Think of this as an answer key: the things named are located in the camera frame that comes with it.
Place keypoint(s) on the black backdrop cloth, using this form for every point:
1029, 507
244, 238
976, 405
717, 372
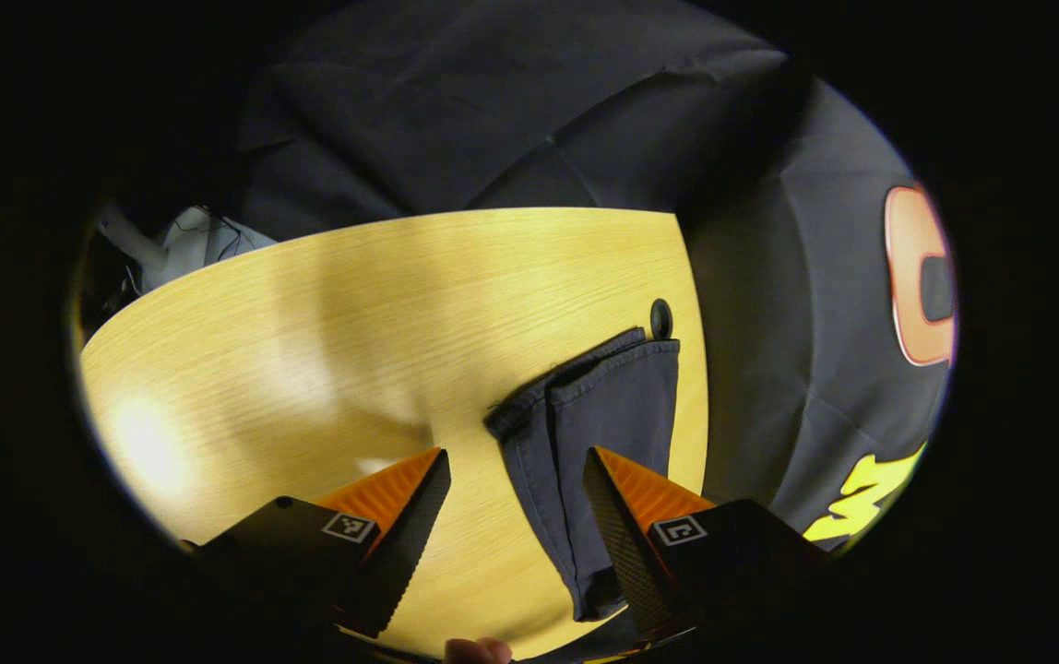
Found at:
493, 111

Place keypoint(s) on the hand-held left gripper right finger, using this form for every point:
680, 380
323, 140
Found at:
626, 553

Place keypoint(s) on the white pole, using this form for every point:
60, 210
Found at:
128, 238

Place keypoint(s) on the white rounded object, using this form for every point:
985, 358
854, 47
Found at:
197, 244

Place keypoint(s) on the black table grommet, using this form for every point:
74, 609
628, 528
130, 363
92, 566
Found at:
660, 318

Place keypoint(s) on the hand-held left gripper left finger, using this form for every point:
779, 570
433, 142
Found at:
410, 544

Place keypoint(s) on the dark blue jeans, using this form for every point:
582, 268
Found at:
612, 406

